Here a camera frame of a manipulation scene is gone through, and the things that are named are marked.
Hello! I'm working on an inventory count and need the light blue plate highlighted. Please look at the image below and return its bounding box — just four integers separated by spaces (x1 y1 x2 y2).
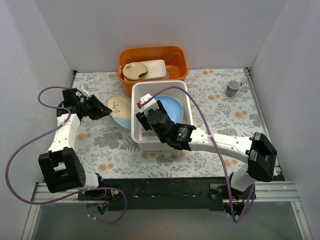
106 95 131 130

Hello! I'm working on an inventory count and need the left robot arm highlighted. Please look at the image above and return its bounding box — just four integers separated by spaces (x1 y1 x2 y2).
38 88 112 200

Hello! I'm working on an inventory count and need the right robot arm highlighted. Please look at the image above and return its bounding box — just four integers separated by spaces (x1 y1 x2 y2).
135 99 277 199

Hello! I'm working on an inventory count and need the white plastic bin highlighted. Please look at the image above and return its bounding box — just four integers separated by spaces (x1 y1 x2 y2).
131 80 194 152

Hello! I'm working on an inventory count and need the orange plastic bin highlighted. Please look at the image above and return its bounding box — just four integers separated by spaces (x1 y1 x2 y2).
117 45 189 97

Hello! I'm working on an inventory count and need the cream round floral dish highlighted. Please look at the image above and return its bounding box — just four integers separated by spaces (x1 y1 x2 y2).
122 62 149 80

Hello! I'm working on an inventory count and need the floral table mat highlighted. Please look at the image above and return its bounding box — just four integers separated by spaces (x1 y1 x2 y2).
74 68 265 179

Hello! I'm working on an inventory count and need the cream rectangular tray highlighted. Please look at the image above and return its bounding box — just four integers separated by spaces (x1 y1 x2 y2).
124 59 167 81

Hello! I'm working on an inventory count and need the grey ceramic cup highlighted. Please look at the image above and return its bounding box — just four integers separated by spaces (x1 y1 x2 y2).
225 80 242 98

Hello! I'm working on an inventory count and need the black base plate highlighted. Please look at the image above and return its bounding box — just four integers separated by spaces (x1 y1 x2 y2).
77 177 229 211

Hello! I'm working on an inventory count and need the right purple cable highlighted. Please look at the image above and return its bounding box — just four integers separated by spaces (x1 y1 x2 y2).
136 86 256 224

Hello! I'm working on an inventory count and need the aluminium rail frame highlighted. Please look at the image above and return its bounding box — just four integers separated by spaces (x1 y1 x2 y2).
21 174 312 240

